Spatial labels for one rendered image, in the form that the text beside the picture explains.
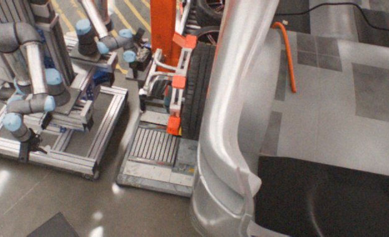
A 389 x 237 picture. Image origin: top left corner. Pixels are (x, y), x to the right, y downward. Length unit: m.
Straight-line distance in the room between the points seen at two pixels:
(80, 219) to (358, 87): 2.20
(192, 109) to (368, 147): 1.08
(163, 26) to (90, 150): 1.13
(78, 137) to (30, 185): 0.54
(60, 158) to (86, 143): 0.23
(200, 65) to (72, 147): 1.35
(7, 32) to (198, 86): 1.03
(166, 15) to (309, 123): 1.22
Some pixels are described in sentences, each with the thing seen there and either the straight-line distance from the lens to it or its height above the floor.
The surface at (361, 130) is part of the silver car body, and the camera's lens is 2.33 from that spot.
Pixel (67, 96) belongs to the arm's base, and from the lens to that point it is 2.40.
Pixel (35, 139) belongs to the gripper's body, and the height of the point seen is 1.07.
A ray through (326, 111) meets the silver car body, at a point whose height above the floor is 1.01.
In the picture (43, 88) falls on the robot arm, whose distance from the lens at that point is 1.89.
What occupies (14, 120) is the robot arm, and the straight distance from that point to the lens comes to 1.81.
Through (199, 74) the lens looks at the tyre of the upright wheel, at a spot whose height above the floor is 1.15.
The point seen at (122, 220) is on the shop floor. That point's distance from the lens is 2.83.
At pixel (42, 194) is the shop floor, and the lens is 3.05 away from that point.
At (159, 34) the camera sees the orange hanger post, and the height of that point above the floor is 0.92.
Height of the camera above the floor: 2.64
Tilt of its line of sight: 53 degrees down
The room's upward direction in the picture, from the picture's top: 7 degrees clockwise
